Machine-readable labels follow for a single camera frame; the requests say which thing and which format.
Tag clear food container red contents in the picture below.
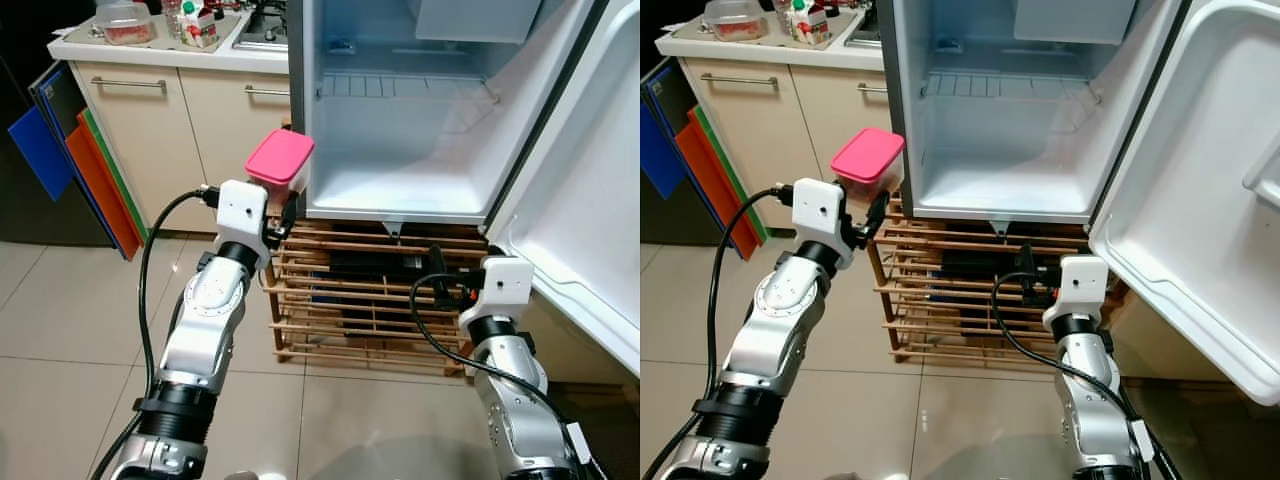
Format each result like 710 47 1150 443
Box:
95 0 158 46
703 0 769 43

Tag steel gas stove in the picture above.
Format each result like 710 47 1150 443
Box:
232 0 291 51
845 0 883 49

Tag pink lidded food container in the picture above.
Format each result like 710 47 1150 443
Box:
245 128 316 216
830 127 906 213

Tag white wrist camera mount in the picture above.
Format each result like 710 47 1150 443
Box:
1043 255 1111 336
215 180 269 269
458 257 534 336
793 178 856 271

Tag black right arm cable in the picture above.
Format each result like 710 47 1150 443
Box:
410 272 611 480
992 272 1181 480

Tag wire fridge shelf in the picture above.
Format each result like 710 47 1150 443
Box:
318 72 501 106
920 72 1101 106

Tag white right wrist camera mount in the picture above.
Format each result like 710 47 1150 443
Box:
458 257 534 336
1043 255 1111 336

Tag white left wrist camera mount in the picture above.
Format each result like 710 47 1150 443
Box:
793 178 856 271
215 180 269 269

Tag black box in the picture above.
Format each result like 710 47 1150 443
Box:
328 250 433 283
940 248 1031 281

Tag blue board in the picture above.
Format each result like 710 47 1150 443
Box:
640 98 691 201
8 60 79 201

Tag white freezer compartment flap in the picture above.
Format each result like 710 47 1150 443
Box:
1013 0 1141 44
415 0 546 44

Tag white red drink carton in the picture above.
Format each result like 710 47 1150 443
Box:
180 0 221 48
790 0 831 46

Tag orange board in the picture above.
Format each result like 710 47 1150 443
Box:
675 108 761 263
65 110 141 261

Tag small steel fridge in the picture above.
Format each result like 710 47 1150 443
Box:
288 0 611 239
878 0 1191 239

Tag green board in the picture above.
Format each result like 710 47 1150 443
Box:
82 108 151 246
692 105 771 246

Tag wooden wine rack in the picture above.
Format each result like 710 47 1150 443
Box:
865 195 1126 363
262 215 521 379

